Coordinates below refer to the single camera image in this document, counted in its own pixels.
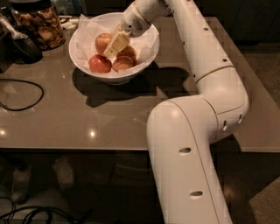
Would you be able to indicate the white crumpled paper liner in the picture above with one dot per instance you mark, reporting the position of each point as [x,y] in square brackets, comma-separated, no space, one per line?
[84,40]

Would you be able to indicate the white shoe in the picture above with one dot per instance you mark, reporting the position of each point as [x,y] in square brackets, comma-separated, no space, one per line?
[64,173]
[20,185]

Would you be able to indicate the white shoe left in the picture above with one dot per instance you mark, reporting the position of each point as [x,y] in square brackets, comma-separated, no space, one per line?
[20,185]

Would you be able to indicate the small white items behind bowl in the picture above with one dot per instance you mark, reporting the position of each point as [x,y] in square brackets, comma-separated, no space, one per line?
[69,23]

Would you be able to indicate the glass jar of dried chips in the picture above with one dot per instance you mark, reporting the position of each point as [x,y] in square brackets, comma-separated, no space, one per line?
[41,20]

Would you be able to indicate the black appliance with scoop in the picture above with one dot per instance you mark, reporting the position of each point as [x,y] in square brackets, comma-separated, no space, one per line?
[24,49]

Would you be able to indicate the white shoe right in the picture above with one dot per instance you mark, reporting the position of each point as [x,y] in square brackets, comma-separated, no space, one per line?
[64,173]

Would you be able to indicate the front left red apple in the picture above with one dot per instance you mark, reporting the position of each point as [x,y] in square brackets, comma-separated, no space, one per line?
[99,64]

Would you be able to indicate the front right yellow-red apple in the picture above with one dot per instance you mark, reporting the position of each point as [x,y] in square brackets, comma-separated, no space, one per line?
[122,63]

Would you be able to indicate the red-yellow apple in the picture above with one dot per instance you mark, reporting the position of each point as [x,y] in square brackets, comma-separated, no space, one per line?
[102,41]

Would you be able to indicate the white ceramic bowl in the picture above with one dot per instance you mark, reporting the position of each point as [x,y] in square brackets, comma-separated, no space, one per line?
[116,78]

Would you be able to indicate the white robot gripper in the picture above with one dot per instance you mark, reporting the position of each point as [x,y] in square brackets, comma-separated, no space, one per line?
[131,21]

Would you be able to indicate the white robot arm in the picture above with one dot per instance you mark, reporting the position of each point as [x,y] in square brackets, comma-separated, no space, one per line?
[180,130]

